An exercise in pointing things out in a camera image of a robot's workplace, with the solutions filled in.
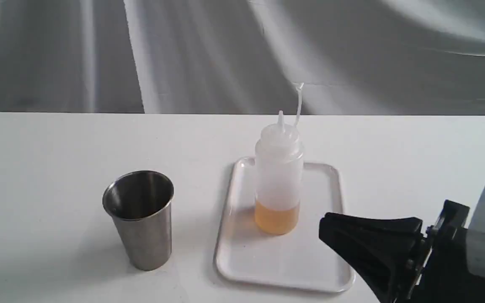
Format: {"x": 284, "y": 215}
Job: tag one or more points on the grey fabric backdrop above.
{"x": 354, "y": 57}

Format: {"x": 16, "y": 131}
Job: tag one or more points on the translucent squeeze bottle amber liquid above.
{"x": 279, "y": 164}

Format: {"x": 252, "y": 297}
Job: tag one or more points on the stainless steel cup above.
{"x": 139, "y": 204}

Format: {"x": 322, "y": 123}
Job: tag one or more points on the white rectangular plastic tray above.
{"x": 298, "y": 259}

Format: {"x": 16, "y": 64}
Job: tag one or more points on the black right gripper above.
{"x": 388, "y": 254}

